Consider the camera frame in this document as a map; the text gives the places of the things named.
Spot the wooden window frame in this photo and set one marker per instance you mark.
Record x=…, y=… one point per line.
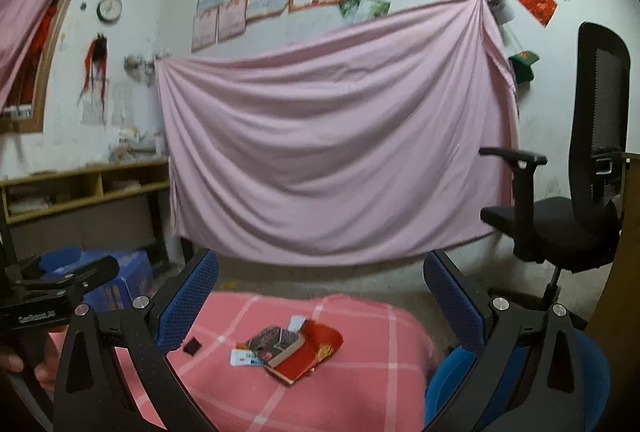
x=37, y=122

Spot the pink hanging bed sheet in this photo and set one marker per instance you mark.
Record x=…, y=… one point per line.
x=325, y=137

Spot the metal wall rack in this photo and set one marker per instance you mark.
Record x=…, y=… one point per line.
x=142, y=64

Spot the white printed paper wrapper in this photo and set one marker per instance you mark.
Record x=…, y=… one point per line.
x=242, y=357

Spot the red paper packet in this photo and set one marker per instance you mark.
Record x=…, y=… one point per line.
x=320, y=347

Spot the stack of books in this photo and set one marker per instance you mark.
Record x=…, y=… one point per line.
x=135, y=147

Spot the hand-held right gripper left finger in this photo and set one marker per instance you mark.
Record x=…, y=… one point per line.
x=187, y=302

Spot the wooden wall shelf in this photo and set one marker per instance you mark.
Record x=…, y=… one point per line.
x=125, y=170

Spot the green landscape photo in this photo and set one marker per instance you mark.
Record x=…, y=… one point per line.
x=375, y=8
x=350, y=2

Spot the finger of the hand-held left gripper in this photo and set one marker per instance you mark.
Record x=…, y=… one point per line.
x=60, y=258
x=97, y=272

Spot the person's left hand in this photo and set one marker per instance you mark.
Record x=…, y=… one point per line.
x=10, y=359

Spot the small black plastic piece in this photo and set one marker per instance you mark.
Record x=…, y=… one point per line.
x=192, y=346

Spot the black mesh office chair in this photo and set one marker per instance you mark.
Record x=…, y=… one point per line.
x=605, y=112

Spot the pink checked blanket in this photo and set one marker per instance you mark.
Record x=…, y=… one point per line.
x=350, y=387

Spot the round wall clock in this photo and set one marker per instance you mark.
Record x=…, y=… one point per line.
x=109, y=8

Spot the small white blue paper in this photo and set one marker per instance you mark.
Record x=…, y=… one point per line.
x=296, y=322

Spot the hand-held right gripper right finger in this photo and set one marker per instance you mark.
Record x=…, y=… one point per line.
x=452, y=302

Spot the red cloth strip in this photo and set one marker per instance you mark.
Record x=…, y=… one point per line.
x=42, y=47

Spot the dark patterned packet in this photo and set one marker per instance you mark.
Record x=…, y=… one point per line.
x=270, y=342

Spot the white paper wall calendar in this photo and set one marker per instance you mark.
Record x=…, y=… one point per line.
x=105, y=105

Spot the blue plastic bucket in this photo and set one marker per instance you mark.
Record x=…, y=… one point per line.
x=450, y=387

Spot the green cap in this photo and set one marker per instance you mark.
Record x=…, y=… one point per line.
x=523, y=65

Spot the red tassel ornament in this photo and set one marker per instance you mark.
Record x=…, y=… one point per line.
x=97, y=57

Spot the blue printed cardboard box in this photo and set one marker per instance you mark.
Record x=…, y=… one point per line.
x=130, y=272

